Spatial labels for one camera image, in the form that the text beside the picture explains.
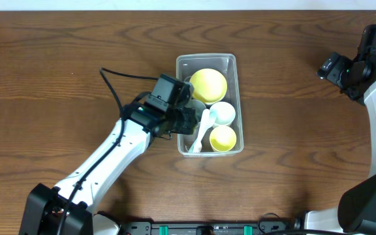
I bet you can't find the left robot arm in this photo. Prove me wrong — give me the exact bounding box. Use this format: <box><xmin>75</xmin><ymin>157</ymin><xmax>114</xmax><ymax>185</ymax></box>
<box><xmin>19</xmin><ymin>101</ymin><xmax>198</xmax><ymax>234</ymax></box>

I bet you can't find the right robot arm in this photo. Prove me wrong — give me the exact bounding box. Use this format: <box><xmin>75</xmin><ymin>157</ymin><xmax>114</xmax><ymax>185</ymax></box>
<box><xmin>299</xmin><ymin>24</ymin><xmax>376</xmax><ymax>234</ymax></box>

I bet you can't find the clear plastic container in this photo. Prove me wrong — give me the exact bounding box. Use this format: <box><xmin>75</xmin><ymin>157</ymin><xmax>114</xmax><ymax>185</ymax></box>
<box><xmin>176</xmin><ymin>53</ymin><xmax>244</xmax><ymax>157</ymax></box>

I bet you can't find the grey plastic cup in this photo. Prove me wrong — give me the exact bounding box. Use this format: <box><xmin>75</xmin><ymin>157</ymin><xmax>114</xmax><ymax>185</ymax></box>
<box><xmin>187</xmin><ymin>99</ymin><xmax>206</xmax><ymax>121</ymax></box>

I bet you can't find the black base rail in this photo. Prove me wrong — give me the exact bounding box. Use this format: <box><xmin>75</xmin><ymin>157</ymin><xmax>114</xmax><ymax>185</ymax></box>
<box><xmin>119</xmin><ymin>219</ymin><xmax>289</xmax><ymax>235</ymax></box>

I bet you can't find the yellow plastic bowl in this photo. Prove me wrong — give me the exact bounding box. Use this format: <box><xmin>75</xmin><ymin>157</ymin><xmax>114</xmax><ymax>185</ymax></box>
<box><xmin>189</xmin><ymin>69</ymin><xmax>228</xmax><ymax>102</ymax></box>

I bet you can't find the white plastic spoon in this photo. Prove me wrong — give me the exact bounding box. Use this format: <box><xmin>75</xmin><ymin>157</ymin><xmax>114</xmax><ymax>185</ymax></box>
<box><xmin>192</xmin><ymin>109</ymin><xmax>210</xmax><ymax>153</ymax></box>

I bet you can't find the yellow plastic cup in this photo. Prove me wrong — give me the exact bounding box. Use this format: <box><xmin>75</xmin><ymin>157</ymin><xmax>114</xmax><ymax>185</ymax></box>
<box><xmin>209</xmin><ymin>126</ymin><xmax>237</xmax><ymax>152</ymax></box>

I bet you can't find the white plastic cup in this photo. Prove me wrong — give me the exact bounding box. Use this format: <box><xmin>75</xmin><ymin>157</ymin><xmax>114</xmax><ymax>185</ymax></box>
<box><xmin>210</xmin><ymin>102</ymin><xmax>236</xmax><ymax>128</ymax></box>

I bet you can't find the mint green plastic spoon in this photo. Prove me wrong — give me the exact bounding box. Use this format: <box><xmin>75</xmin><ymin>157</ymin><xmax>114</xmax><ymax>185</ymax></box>
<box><xmin>188</xmin><ymin>111</ymin><xmax>217</xmax><ymax>153</ymax></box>

